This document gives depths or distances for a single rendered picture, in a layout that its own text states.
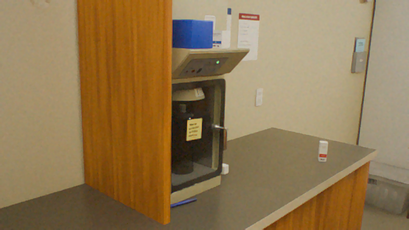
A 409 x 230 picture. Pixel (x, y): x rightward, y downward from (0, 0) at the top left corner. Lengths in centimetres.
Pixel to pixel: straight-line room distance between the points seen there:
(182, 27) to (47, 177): 80
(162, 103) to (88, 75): 42
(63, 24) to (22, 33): 16
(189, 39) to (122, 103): 33
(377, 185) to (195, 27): 299
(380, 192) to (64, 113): 305
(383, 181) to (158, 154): 289
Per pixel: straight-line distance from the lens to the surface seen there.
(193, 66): 127
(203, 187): 154
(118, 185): 145
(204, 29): 124
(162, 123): 118
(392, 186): 385
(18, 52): 148
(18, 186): 157
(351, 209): 230
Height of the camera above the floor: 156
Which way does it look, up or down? 13 degrees down
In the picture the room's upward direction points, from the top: 2 degrees clockwise
